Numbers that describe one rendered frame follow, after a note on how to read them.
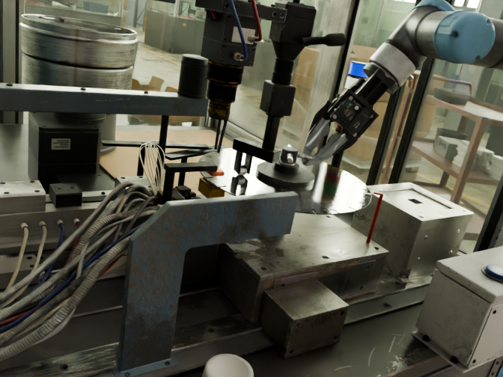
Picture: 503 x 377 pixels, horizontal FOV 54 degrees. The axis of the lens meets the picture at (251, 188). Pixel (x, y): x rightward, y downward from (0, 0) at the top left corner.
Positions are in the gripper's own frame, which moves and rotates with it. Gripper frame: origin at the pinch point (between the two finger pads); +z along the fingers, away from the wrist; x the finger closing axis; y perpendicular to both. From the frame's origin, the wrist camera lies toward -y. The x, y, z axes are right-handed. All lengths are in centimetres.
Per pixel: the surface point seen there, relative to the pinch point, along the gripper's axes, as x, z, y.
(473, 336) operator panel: 36.4, 3.7, 18.5
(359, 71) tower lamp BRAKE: -2.1, -21.9, -20.2
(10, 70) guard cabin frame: -83, 42, -62
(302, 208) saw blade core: 3.1, 6.2, 15.1
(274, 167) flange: -3.9, 5.2, 1.3
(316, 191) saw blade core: 4.5, 3.2, 6.1
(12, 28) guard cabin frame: -89, 30, -60
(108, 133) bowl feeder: -43, 33, -48
